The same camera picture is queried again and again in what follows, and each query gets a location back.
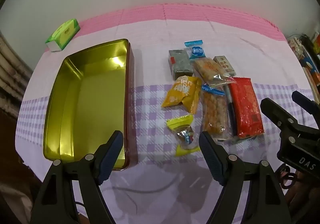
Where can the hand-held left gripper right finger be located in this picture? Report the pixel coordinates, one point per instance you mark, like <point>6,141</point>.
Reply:
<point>210,153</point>

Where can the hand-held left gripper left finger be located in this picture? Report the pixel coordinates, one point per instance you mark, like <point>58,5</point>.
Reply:
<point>111,156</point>

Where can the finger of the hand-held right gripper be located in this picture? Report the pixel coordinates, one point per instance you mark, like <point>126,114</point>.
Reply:
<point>277,113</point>
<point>306,103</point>

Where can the clear yellow-ended candy packet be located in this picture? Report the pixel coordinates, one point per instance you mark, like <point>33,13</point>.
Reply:
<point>185,136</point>

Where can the red snack packet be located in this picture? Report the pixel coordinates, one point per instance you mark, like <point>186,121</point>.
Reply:
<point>246,108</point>

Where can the clear lumpy snack packet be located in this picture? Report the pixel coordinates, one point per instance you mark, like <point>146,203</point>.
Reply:
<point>215,113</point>

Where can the gold and brown tin box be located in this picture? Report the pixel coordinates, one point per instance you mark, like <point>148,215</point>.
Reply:
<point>87,103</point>

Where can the yellow snack packet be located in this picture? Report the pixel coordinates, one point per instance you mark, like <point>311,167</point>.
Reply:
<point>182,91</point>

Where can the beige cake packet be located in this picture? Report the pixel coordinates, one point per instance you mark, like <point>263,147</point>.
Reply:
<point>226,65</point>

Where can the clear crisp packet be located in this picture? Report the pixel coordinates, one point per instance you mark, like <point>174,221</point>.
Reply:
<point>207,68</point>

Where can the grey-green cake packet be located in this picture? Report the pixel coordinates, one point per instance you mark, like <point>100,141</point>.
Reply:
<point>180,63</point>

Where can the pile of colourful boxes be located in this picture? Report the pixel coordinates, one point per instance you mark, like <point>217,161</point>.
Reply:
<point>308,63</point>

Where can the black marker pen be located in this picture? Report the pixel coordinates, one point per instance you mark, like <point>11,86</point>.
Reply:
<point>231,113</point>

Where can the pink and purple plaid cloth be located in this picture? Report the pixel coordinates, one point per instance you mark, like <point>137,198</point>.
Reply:
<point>150,38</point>

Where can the white radiator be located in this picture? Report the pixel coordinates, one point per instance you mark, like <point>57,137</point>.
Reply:
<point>10,76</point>

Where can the green tissue pack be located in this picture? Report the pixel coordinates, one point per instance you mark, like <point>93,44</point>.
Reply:
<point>65,35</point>

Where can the pink foam mat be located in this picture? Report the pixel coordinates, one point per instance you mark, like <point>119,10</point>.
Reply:
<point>187,11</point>

